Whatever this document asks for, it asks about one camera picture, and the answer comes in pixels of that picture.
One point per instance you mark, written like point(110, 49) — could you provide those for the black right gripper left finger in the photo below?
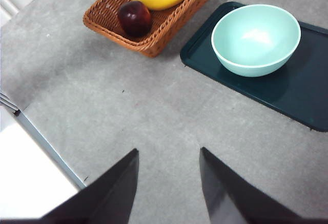
point(102, 203)

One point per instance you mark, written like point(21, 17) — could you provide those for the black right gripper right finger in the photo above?
point(230, 201)

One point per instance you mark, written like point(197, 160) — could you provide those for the teal ceramic bowl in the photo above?
point(256, 42)

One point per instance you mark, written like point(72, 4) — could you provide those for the dark red plum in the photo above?
point(134, 19)

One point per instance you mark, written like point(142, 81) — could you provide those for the black rectangular tray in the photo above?
point(294, 93)

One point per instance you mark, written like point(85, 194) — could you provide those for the brown wicker basket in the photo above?
point(166, 25)

